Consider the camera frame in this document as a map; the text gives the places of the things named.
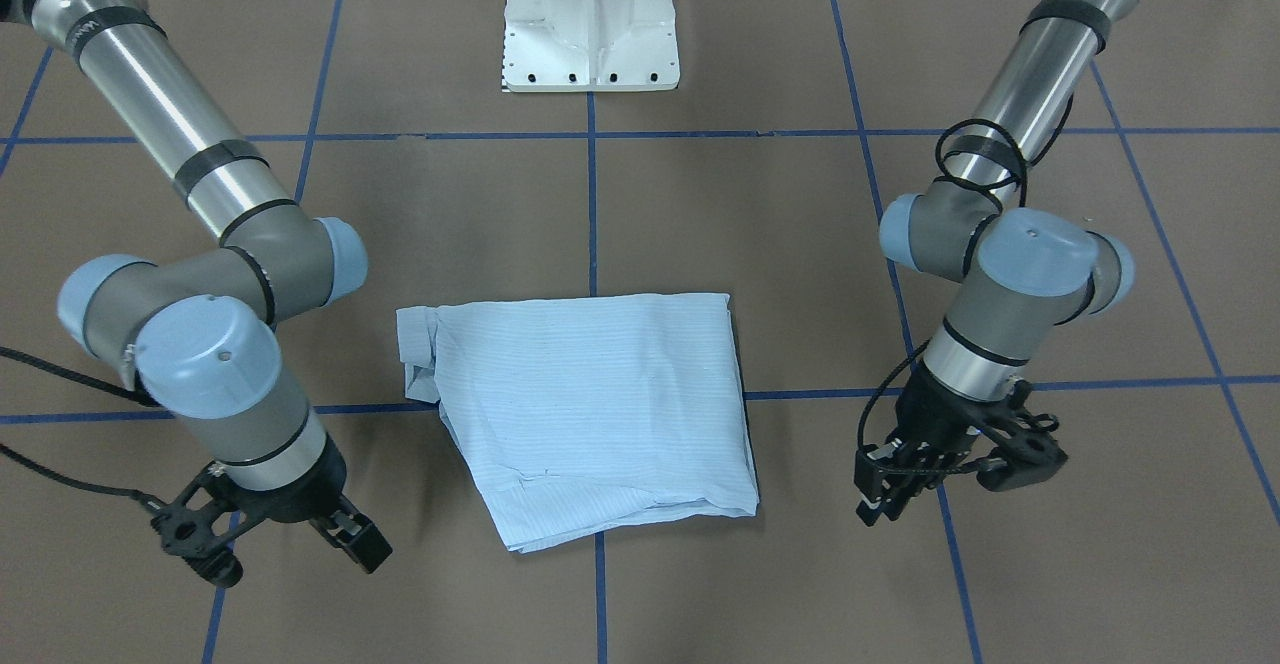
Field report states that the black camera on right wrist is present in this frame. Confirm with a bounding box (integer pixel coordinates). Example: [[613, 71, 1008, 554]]
[[142, 464, 244, 589]]

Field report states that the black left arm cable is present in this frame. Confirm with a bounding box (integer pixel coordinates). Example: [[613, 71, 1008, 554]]
[[856, 0, 1076, 464]]

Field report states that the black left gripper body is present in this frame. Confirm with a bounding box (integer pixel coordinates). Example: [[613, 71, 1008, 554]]
[[852, 360, 1006, 510]]

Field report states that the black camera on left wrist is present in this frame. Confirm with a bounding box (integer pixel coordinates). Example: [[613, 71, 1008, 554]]
[[975, 380, 1069, 493]]

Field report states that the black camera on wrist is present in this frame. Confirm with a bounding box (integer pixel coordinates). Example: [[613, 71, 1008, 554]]
[[142, 464, 244, 589], [975, 380, 1069, 493]]

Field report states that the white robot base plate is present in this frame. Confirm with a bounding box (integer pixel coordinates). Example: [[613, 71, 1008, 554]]
[[500, 0, 681, 93]]

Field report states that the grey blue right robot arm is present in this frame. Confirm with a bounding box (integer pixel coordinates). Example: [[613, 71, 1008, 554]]
[[3, 0, 392, 589]]

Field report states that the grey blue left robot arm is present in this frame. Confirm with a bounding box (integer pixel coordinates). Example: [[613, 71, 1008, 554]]
[[852, 0, 1140, 526]]

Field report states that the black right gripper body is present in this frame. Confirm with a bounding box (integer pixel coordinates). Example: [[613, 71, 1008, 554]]
[[225, 438, 371, 548]]

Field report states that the light blue button-up shirt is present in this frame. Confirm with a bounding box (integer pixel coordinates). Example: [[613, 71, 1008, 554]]
[[396, 292, 760, 554]]

